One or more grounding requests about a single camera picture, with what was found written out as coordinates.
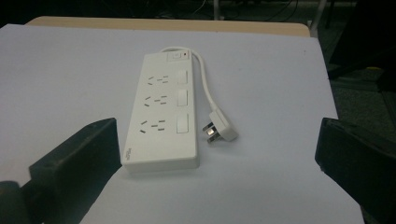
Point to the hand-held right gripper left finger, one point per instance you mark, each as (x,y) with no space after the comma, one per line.
(77,161)

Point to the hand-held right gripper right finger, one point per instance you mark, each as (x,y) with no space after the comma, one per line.
(358,161)

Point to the white power strip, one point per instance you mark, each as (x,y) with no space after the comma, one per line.
(162,124)

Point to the white paper sheet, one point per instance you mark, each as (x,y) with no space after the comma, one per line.
(264,93)

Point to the white three-pin plug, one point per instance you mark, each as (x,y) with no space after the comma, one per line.
(222,127)

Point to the white metal stand leg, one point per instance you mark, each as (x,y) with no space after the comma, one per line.
(317,17)
(218,9)

